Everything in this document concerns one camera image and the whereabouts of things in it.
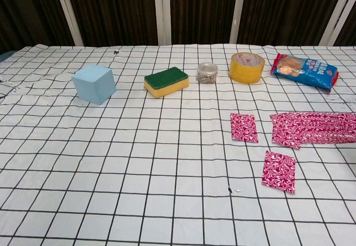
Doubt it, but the white partition frame post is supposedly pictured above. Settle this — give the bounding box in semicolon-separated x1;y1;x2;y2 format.
230;0;248;45
52;0;85;47
320;0;353;46
152;0;172;46

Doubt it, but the yellow packing tape roll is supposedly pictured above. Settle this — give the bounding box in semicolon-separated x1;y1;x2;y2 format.
229;52;265;85

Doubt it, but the pink glitter pouch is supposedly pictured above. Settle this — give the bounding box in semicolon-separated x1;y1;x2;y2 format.
269;111;356;150

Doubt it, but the light blue foam cube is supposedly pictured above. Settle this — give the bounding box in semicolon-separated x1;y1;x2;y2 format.
71;64;117;107

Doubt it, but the small clear plastic jar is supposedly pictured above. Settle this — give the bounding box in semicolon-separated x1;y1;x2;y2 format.
197;62;218;85

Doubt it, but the white black checkered tablecloth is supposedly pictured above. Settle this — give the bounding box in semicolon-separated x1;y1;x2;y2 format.
0;43;356;246

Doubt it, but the blue snack bag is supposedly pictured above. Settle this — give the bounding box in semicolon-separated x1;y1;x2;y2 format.
271;52;339;94

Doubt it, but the green yellow sponge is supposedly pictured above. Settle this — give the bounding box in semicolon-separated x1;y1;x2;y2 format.
144;66;190;99

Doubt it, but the pink patterned playing card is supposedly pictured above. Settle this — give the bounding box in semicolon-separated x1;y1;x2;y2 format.
230;112;260;144
260;150;297;195

